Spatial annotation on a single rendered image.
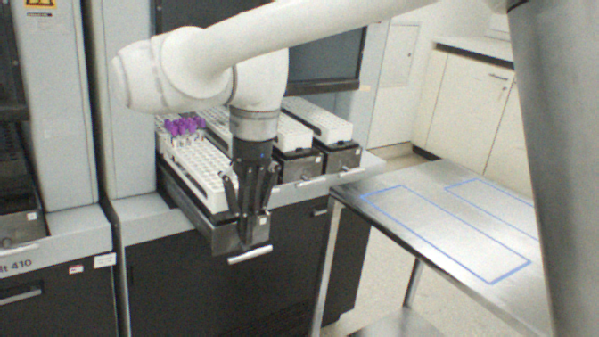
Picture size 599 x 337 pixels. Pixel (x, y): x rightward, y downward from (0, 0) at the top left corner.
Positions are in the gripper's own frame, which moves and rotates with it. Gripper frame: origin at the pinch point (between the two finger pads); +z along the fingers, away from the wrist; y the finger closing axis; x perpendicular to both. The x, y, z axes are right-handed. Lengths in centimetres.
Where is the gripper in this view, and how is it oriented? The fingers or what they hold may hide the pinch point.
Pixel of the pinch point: (246, 226)
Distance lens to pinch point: 90.8
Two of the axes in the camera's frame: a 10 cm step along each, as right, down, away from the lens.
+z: -1.1, 9.0, 4.2
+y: -8.2, 1.6, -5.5
